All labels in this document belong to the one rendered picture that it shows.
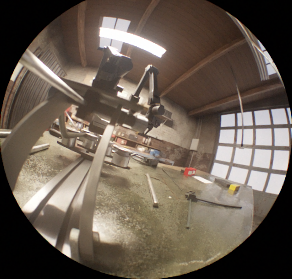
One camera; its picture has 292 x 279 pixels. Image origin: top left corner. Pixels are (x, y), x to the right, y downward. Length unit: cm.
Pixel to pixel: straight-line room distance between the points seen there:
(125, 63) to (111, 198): 37
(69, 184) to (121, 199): 10
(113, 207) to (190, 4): 216
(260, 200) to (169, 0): 425
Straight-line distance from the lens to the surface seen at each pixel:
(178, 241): 17
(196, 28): 202
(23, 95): 260
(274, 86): 316
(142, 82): 93
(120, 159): 25
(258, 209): 318
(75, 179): 17
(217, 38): 212
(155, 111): 54
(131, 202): 20
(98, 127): 93
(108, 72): 29
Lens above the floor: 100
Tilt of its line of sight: 7 degrees up
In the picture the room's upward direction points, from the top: 18 degrees clockwise
